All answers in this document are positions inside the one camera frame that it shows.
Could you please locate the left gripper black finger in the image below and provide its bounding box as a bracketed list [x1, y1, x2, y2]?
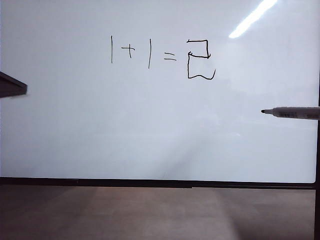
[0, 70, 28, 99]

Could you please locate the white marker pen black tip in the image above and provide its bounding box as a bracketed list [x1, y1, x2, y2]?
[260, 106, 320, 122]

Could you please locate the white whiteboard with black frame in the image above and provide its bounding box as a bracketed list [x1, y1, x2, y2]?
[0, 0, 320, 240]

